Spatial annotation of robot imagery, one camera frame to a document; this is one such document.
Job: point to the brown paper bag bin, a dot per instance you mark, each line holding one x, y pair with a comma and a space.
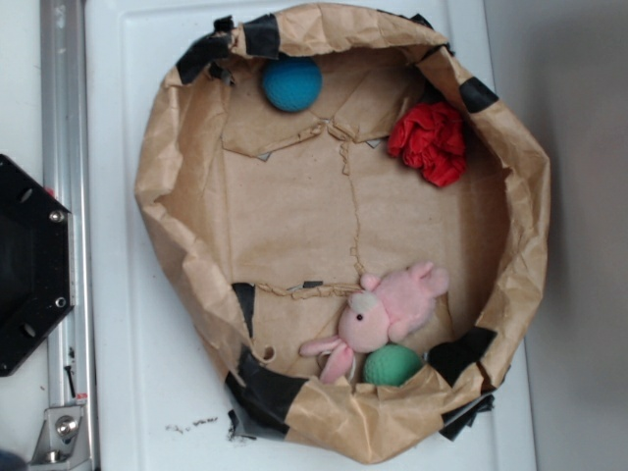
264, 221

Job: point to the blue ball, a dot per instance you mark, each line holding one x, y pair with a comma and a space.
292, 84

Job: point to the metal corner bracket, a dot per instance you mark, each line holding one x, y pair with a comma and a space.
63, 442

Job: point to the green ball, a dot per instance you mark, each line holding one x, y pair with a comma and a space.
391, 365

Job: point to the white tray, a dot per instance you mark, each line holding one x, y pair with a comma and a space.
161, 404

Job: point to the red crumpled cloth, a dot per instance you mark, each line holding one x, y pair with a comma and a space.
429, 138

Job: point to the aluminium extrusion rail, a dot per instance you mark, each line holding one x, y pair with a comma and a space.
70, 347

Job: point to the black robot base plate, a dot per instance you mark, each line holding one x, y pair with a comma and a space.
35, 265

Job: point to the pink plush bunny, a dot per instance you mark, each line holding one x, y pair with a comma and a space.
386, 309

